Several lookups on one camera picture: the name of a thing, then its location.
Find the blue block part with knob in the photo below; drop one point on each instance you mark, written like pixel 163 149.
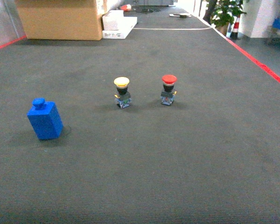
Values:
pixel 45 119

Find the yellow mushroom push button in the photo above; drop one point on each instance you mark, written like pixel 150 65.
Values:
pixel 122 97

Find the red mushroom push button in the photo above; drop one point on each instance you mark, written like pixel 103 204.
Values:
pixel 168 93

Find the white flat box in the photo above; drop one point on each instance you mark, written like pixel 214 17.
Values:
pixel 116 25

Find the large cardboard box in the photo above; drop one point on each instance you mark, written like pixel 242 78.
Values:
pixel 62 19

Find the red white traffic cone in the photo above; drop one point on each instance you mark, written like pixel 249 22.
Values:
pixel 234 33

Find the potted green plant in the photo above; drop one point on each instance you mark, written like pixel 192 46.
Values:
pixel 221 13

